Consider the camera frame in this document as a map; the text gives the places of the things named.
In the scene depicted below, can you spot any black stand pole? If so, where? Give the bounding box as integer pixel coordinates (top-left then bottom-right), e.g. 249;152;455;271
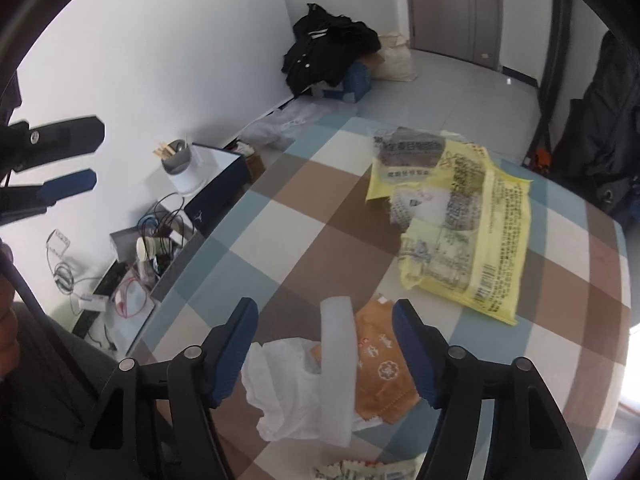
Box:
520;0;573;168

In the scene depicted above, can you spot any blue cardboard box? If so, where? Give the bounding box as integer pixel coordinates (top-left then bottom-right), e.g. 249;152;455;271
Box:
312;60;373;103

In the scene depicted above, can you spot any white foam block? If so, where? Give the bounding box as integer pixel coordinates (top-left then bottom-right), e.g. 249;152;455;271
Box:
320;297;360;448

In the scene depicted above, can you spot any green and white wrapper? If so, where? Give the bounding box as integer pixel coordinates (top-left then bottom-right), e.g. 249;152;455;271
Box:
312;456;421;480

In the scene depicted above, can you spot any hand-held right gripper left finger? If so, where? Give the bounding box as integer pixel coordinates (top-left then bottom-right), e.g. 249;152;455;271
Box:
90;297;261;480

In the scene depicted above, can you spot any red cable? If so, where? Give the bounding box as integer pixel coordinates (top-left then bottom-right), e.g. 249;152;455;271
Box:
114;272;151;318

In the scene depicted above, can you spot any white cable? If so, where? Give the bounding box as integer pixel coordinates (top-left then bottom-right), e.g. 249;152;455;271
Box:
46;229;81;293

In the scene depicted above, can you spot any white utensil cup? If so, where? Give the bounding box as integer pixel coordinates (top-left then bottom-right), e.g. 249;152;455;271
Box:
162;142;206;196

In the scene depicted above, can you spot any small brown box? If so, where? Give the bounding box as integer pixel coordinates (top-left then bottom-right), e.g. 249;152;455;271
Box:
235;142;266;181

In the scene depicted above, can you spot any black jacket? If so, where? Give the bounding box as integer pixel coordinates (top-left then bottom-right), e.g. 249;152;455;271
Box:
280;4;383;98

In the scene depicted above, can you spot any black device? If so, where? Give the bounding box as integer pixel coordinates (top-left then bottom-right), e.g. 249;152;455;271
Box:
92;260;131;296

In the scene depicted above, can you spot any black cable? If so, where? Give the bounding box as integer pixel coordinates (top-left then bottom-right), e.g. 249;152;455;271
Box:
0;242;108;411

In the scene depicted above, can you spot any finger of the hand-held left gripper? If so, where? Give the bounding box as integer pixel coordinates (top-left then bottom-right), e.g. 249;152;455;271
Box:
0;170;97;226
0;116;106;173

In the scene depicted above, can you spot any dark blue box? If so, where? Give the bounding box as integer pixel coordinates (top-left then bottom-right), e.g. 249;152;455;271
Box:
182;142;251;238

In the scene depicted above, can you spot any beige cloth bag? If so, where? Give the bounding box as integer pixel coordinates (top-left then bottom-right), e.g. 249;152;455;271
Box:
367;32;418;83

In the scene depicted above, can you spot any checked blanket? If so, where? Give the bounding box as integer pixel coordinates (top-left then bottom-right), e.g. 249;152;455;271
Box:
117;115;631;480

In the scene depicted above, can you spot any clear printed plastic wrapper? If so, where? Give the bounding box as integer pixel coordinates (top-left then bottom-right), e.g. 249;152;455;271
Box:
390;185;481;233

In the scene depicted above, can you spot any white plastic bag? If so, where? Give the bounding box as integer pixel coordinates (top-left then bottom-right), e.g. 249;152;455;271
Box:
240;100;326;148

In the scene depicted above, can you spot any grey door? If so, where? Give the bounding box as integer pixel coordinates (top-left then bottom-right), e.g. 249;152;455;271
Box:
405;0;503;68

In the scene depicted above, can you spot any grey storage box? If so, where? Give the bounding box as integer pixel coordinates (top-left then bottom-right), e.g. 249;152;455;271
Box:
110;225;206;306

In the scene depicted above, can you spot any white crumpled plastic wrapper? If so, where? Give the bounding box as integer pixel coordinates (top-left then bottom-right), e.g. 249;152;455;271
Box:
241;337;383;442

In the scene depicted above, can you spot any stack of paper cups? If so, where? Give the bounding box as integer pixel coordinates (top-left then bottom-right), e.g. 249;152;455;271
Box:
136;237;173;263

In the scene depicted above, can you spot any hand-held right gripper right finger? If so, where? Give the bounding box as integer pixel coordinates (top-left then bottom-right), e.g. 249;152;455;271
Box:
391;299;588;480

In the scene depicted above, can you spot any orange-brown snack wrapper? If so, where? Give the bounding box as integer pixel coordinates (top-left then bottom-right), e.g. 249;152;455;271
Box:
311;296;422;422

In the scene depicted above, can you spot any black hanging coat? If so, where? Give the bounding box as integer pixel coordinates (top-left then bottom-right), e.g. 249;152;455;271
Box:
555;30;640;221

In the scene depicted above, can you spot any large yellow bread bag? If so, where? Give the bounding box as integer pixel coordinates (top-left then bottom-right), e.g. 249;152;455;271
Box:
399;165;533;327

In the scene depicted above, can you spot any black remote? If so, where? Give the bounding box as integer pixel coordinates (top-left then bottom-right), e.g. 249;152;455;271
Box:
72;310;98;338

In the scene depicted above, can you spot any person's left hand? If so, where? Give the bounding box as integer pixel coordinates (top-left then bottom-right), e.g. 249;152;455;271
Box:
0;285;20;378

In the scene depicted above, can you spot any small yellow bread bag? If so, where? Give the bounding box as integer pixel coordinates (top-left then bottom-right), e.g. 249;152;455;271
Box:
366;127;496;206

